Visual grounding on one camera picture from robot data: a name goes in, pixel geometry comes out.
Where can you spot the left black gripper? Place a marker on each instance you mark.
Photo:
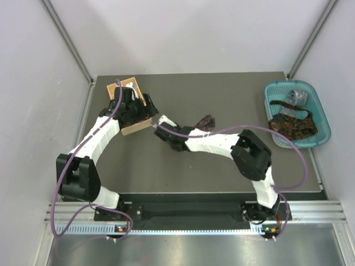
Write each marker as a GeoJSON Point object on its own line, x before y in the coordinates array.
{"type": "Point", "coordinates": [151, 111]}

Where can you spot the teal plastic basket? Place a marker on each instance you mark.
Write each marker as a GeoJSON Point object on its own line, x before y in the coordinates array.
{"type": "Point", "coordinates": [278, 90]}

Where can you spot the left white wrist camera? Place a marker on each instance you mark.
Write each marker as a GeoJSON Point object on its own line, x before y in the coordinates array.
{"type": "Point", "coordinates": [133, 87]}

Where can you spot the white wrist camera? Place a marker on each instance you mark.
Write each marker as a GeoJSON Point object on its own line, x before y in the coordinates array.
{"type": "Point", "coordinates": [158, 120]}
{"type": "Point", "coordinates": [133, 87]}

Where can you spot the right aluminium frame post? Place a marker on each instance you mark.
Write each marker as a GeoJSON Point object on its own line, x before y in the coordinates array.
{"type": "Point", "coordinates": [311, 39]}

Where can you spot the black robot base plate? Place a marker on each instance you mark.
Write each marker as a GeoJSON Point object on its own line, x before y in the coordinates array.
{"type": "Point", "coordinates": [187, 211]}

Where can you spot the aluminium frame post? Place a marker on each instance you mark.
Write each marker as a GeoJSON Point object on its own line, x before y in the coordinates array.
{"type": "Point", "coordinates": [56, 20]}
{"type": "Point", "coordinates": [311, 39]}

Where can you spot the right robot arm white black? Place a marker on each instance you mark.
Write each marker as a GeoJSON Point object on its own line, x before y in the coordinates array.
{"type": "Point", "coordinates": [251, 156]}

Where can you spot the left aluminium frame post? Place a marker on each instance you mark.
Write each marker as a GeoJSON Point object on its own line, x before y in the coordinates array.
{"type": "Point", "coordinates": [56, 20]}

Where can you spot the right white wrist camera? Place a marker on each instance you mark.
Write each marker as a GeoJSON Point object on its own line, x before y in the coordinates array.
{"type": "Point", "coordinates": [158, 120]}

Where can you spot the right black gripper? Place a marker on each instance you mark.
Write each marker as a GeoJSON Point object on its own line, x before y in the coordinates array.
{"type": "Point", "coordinates": [179, 127]}

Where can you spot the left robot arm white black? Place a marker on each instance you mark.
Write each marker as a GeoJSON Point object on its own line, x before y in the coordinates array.
{"type": "Point", "coordinates": [77, 175]}

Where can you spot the dark purple patterned tie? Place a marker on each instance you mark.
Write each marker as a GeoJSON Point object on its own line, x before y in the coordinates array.
{"type": "Point", "coordinates": [207, 123]}

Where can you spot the wooden compartment box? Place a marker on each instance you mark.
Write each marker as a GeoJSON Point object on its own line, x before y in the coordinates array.
{"type": "Point", "coordinates": [113, 91]}

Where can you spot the grey patterned tie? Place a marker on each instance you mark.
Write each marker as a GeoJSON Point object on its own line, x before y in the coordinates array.
{"type": "Point", "coordinates": [295, 98]}

